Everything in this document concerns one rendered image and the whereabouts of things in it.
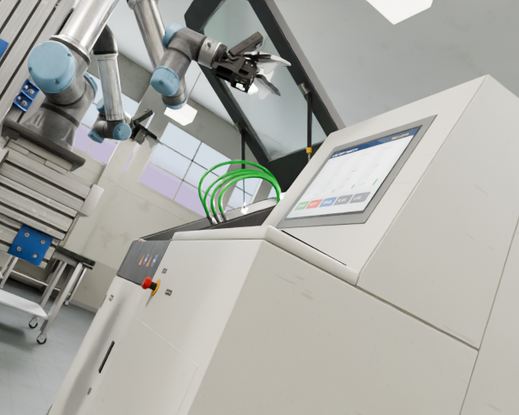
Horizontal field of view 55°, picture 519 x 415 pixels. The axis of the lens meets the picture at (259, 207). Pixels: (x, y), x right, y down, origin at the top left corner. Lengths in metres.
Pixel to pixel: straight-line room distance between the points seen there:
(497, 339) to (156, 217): 9.47
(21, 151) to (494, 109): 1.20
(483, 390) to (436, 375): 0.14
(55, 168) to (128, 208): 8.81
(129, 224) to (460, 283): 9.36
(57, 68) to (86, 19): 0.17
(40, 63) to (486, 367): 1.29
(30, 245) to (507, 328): 1.23
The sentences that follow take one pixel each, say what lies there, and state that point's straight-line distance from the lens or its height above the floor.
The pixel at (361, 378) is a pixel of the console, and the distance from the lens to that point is 1.05.
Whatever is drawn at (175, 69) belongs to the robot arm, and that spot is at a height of 1.34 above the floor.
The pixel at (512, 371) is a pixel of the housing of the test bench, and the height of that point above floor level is 0.94.
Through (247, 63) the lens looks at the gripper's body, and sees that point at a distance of 1.41.
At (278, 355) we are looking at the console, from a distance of 0.95.
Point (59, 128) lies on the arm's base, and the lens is 1.51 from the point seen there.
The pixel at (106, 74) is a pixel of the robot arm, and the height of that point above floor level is 1.49.
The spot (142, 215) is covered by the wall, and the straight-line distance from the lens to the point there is 10.36.
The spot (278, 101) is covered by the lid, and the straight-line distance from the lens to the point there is 2.09.
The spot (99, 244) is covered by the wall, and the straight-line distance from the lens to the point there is 10.17.
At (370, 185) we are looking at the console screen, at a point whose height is 1.23.
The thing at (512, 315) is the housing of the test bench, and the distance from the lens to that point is 1.32.
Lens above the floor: 0.78
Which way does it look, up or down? 14 degrees up
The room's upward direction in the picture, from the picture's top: 24 degrees clockwise
